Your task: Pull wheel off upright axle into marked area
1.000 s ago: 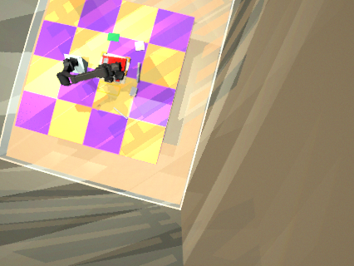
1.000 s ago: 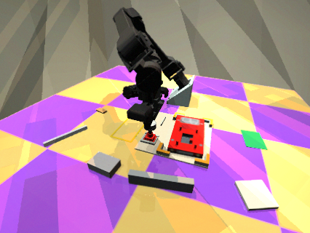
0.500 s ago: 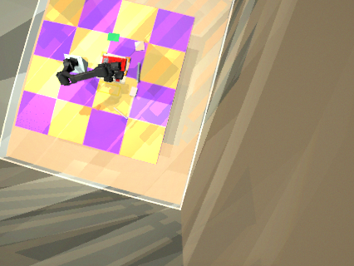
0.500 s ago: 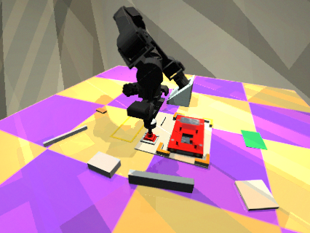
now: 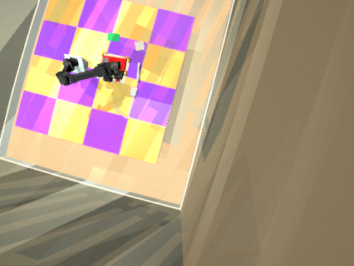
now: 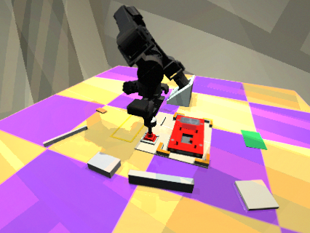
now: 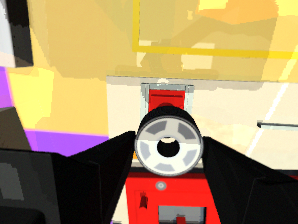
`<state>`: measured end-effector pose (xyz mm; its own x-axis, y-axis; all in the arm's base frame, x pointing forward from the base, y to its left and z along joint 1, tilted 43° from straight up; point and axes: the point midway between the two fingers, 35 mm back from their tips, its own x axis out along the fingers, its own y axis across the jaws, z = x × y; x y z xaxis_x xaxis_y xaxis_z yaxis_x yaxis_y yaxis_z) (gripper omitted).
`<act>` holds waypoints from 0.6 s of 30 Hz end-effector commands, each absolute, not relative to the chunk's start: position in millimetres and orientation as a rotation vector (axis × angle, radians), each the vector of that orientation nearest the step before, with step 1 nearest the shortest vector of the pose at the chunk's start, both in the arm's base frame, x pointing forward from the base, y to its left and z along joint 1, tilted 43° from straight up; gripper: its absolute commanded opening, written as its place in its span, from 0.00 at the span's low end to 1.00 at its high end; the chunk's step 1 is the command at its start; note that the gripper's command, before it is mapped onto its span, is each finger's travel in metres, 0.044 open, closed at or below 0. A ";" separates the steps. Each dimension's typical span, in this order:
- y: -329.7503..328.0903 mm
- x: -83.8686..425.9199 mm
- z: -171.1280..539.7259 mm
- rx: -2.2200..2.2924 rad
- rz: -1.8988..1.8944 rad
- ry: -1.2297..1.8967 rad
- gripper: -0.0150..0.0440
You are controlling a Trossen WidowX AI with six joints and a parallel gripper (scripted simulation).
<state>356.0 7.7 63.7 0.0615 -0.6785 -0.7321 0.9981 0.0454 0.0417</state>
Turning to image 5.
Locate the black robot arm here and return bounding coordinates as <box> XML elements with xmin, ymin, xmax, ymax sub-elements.
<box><xmin>56</xmin><ymin>57</ymin><xmax>121</xmax><ymax>86</ymax></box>

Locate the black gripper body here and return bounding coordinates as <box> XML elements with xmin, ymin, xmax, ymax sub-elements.
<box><xmin>111</xmin><ymin>70</ymin><xmax>124</xmax><ymax>80</ymax></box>

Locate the cream rectangular block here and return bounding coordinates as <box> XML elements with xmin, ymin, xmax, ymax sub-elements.
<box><xmin>129</xmin><ymin>87</ymin><xmax>138</xmax><ymax>97</ymax></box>

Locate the green flat square patch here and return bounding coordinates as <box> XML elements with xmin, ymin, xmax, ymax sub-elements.
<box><xmin>108</xmin><ymin>32</ymin><xmax>120</xmax><ymax>42</ymax></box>

